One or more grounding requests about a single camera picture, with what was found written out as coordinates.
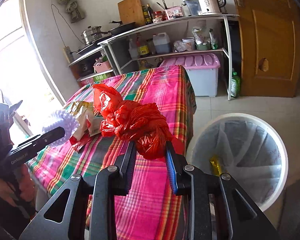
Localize yellow snack wrapper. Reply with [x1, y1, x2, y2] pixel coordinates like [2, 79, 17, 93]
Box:
[209, 155, 227, 176]

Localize red plastic bag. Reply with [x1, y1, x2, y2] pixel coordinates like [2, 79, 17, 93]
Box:
[93, 84, 184, 160]

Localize white paper bag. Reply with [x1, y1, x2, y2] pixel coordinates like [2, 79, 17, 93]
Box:
[65, 101, 103, 152]

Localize white trash bin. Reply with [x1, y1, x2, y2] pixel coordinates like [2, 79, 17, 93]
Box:
[186, 113, 288, 211]

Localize pink lid storage box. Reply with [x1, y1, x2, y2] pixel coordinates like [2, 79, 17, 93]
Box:
[160, 54, 221, 97]

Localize green bottle on floor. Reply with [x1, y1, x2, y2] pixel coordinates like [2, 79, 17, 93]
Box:
[231, 72, 241, 98]

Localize pink basket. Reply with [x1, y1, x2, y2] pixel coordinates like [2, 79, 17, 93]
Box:
[93, 61, 112, 73]

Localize yellow label sauce bottle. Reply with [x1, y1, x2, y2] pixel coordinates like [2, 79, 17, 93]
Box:
[137, 34, 150, 57]

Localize white oil jug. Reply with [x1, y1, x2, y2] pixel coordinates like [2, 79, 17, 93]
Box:
[153, 33, 171, 54]

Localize white round tub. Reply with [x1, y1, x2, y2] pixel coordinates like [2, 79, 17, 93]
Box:
[182, 37, 196, 51]

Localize green sprite bottle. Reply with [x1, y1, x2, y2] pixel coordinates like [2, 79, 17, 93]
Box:
[209, 28, 218, 50]

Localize white metal shelf rack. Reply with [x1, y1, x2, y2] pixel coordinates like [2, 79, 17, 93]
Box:
[69, 14, 237, 85]

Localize white power strip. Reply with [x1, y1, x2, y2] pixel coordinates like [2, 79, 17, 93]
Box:
[63, 46, 74, 64]

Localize black frying pan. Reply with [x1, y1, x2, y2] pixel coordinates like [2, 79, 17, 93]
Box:
[108, 21, 136, 36]

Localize steel steamer pot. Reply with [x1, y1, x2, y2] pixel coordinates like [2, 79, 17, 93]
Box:
[81, 26, 108, 45]

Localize pink utensil holder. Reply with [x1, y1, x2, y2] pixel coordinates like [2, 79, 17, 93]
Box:
[165, 6, 184, 20]

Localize dark oil bottle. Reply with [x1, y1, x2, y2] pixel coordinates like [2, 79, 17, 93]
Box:
[147, 4, 154, 23]

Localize clear plastic container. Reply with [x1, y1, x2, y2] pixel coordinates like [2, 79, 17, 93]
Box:
[182, 0, 201, 17]

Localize wooden cutting board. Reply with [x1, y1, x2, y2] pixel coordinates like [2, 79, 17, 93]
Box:
[117, 0, 146, 27]

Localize white electric kettle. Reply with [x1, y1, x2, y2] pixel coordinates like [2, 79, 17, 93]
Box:
[194, 0, 227, 16]

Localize wooden door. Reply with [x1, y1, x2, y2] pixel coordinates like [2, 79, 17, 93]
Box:
[234, 0, 300, 98]

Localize tracker camera on gripper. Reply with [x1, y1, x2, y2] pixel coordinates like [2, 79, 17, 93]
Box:
[0, 100, 23, 160]

